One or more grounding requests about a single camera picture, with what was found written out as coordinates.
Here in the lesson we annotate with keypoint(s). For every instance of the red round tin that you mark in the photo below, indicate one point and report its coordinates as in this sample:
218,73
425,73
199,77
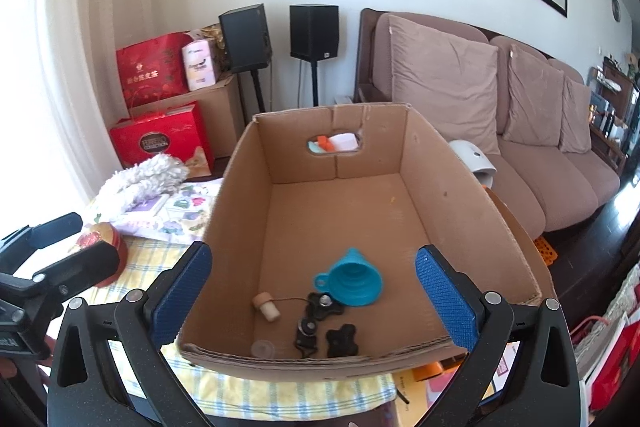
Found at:
119,249

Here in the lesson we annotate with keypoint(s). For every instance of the white woven bag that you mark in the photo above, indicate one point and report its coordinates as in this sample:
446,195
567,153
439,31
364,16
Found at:
600,337

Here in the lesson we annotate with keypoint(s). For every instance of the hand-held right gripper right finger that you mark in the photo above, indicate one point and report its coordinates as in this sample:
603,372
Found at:
447,302

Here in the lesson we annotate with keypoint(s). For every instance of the cork stopper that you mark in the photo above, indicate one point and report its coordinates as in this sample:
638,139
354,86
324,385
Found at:
267,305

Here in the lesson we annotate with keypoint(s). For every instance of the dark star-shaped knob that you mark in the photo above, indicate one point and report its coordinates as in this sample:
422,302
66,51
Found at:
342,342

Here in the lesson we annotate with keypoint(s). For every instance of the round wall clock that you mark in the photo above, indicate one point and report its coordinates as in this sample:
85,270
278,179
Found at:
616,9

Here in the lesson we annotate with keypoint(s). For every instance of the orange plastic grid basket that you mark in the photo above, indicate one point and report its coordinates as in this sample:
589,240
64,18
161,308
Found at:
545,249

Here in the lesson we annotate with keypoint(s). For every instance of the dark wooden shelf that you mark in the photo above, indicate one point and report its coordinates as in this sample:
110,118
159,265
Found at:
610,127

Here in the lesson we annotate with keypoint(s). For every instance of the wet wipes pack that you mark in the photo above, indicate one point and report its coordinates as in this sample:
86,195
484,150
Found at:
147,206

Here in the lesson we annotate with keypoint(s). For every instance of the black speaker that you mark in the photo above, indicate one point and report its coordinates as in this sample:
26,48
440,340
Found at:
312,32
245,37

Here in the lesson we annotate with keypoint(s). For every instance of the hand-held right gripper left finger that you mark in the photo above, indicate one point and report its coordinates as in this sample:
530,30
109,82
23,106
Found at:
175,297

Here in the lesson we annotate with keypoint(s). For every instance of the blue collapsible funnel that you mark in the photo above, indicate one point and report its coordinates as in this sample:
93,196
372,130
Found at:
355,282

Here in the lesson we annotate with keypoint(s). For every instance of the gold foil wrapping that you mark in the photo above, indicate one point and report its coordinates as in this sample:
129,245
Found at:
212,32

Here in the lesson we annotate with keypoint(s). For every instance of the red shopping bag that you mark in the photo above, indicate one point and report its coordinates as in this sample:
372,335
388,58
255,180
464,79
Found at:
615,372

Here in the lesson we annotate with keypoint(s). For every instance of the black speaker stand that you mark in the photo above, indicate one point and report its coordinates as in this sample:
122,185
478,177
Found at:
257,92
315,82

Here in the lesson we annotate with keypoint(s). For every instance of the white pink packet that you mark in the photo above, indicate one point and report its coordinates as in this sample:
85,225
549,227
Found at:
200,67

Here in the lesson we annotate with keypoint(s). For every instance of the red gift box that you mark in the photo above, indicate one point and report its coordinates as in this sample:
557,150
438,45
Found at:
155,132

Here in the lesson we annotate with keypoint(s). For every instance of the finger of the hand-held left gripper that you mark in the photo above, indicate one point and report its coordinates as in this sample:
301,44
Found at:
85,264
50,232

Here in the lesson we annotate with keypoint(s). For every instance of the small black tool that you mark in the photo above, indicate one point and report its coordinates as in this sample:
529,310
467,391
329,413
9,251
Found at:
320,309

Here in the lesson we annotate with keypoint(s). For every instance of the clear plastic cap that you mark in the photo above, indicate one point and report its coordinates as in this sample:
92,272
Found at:
262,349

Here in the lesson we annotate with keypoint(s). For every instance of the large beige cushion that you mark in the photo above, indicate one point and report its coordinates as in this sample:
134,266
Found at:
440,77

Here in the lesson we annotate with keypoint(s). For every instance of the small beige cushion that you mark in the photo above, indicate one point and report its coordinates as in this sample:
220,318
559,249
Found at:
575,117

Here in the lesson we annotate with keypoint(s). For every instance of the brown cardboard box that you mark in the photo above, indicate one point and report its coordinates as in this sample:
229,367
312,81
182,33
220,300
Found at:
350,217

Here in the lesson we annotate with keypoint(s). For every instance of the medium beige cushion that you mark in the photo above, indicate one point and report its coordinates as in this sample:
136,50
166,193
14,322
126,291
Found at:
532,102

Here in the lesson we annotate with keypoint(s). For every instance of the brown sofa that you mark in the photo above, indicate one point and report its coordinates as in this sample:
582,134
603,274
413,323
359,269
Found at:
550,187

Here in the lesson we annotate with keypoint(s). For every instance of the red gift bag gold print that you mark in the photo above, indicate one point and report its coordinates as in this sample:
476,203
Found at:
150,67

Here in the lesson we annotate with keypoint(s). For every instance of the white fluffy duster head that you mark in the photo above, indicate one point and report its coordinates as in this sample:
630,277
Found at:
145,179

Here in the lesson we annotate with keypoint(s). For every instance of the printed plastic bag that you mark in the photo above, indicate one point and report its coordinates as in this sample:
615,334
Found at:
185,212

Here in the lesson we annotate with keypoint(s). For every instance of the large brown carton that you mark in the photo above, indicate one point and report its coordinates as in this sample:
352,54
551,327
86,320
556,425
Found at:
220,117

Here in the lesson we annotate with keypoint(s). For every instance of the white curtain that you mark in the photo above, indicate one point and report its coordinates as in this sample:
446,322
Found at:
65,82

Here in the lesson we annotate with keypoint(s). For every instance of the yellow checked tablecloth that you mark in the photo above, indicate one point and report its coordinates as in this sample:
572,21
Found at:
300,394

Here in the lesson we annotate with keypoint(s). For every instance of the white rounded appliance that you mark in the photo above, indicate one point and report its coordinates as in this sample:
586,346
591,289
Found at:
475,157

